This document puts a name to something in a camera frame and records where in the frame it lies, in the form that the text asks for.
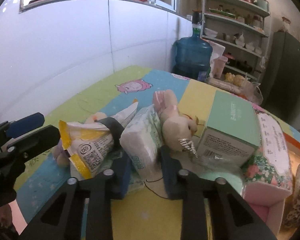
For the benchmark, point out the blue water jug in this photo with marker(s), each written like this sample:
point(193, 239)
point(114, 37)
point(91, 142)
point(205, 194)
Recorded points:
point(193, 53)

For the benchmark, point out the green sponge in plastic bag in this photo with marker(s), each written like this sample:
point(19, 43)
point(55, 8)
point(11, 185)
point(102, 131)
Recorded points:
point(235, 180)

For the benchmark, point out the grey metal shelf rack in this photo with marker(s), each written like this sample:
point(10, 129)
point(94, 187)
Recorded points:
point(243, 28)

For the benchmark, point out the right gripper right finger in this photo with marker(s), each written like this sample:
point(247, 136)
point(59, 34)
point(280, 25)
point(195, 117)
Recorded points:
point(211, 209)

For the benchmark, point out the small plush bear toy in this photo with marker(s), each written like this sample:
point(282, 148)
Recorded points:
point(60, 155)

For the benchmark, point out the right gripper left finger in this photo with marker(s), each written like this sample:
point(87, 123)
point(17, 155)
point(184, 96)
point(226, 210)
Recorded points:
point(82, 207)

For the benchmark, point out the yellow white snack packet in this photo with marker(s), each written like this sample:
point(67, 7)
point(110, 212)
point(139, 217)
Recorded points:
point(91, 146)

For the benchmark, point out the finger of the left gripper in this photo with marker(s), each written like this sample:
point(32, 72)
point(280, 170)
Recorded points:
point(25, 125)
point(37, 142)

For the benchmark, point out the leopard print scrunchie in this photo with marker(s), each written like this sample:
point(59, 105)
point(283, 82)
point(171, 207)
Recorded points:
point(292, 219)

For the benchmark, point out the orange rimmed cardboard tray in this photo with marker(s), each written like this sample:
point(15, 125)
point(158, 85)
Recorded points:
point(294, 151)

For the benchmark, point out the colourful cartoon table mat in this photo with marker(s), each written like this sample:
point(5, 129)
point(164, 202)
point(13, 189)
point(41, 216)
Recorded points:
point(141, 214)

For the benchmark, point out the mint green pot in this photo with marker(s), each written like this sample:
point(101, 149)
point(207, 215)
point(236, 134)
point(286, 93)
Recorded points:
point(262, 3)

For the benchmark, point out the pink plastic bin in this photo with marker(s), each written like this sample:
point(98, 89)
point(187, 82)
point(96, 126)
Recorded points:
point(219, 65)

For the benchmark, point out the clear plastic bag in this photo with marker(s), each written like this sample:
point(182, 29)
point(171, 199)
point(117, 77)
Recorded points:
point(251, 92)

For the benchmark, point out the dark grey refrigerator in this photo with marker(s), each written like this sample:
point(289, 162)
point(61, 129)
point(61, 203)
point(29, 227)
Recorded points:
point(280, 85)

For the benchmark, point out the floral tissue box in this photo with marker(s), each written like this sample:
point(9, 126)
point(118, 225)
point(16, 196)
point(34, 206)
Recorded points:
point(268, 174)

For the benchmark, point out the glass jar on refrigerator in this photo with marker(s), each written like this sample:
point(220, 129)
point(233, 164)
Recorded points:
point(285, 27)

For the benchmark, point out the cream plush bunny toy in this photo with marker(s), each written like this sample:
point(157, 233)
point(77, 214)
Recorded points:
point(177, 128)

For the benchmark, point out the green white tissue pack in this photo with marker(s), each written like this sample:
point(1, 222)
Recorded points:
point(142, 140)

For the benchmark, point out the mint green box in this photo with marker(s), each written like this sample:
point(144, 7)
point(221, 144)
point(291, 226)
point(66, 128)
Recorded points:
point(232, 131)

